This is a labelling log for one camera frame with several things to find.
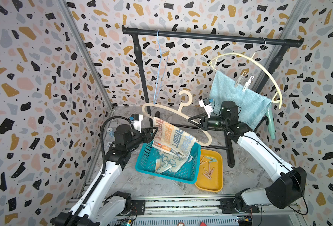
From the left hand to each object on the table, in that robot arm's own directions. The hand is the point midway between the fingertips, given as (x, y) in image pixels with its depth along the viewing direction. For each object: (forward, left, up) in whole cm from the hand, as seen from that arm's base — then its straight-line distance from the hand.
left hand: (158, 128), depth 73 cm
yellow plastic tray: (-20, -32, -29) cm, 48 cm away
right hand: (0, -17, +5) cm, 18 cm away
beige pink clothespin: (-15, -27, -27) cm, 41 cm away
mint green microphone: (+4, -62, -2) cm, 62 cm away
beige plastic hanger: (-7, -25, 0) cm, 26 cm away
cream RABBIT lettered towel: (+2, -5, -12) cm, 13 cm away
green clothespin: (-5, -33, -27) cm, 43 cm away
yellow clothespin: (-7, -26, -27) cm, 38 cm away
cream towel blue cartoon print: (-7, -6, -24) cm, 25 cm away
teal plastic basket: (-6, +9, -27) cm, 29 cm away
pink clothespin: (-13, -31, -27) cm, 43 cm away
